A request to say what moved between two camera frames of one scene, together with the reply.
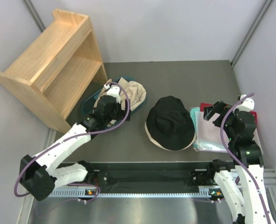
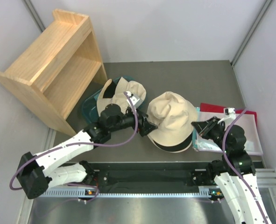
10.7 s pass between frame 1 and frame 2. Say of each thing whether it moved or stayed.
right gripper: moved
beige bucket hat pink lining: moved
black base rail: stayed
